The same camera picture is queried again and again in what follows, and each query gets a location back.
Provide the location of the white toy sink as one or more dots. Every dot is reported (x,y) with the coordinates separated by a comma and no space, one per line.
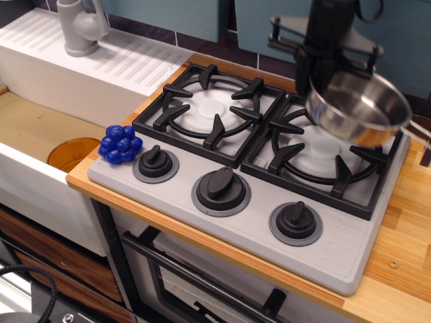
(49,97)

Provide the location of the grey toy faucet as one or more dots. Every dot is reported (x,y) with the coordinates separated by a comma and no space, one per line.
(81,30)

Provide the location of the black middle stove knob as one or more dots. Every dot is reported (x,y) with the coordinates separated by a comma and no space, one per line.
(221,193)

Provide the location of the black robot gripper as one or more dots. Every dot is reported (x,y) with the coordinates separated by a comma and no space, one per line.
(324,41)

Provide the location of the black oven door handle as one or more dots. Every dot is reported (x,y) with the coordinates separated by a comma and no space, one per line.
(144,246)

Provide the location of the black left stove knob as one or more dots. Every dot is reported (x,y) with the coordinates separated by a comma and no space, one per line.
(156,166)

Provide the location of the black right burner grate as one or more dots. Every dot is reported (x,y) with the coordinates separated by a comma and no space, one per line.
(299,156)

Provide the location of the black right stove knob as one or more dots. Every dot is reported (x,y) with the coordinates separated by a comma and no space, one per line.
(296,224)

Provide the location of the black left burner grate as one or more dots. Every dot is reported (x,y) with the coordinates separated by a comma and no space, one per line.
(206,115)

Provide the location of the grey toy stove top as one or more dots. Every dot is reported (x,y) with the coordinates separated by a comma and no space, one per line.
(336,260)

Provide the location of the wooden drawer front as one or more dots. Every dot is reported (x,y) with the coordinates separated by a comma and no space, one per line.
(83,278)

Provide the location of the black stove knob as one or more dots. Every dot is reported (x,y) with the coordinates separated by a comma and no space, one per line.
(156,166)
(221,193)
(296,224)

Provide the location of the black burner grate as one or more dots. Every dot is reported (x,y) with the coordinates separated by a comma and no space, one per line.
(206,115)
(299,156)

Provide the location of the blue toy blueberry cluster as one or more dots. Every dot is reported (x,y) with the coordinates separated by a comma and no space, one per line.
(120,144)

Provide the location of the stainless steel pot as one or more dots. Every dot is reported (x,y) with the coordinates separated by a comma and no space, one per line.
(366,111)

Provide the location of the toy oven door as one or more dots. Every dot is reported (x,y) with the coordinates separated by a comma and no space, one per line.
(178,299)

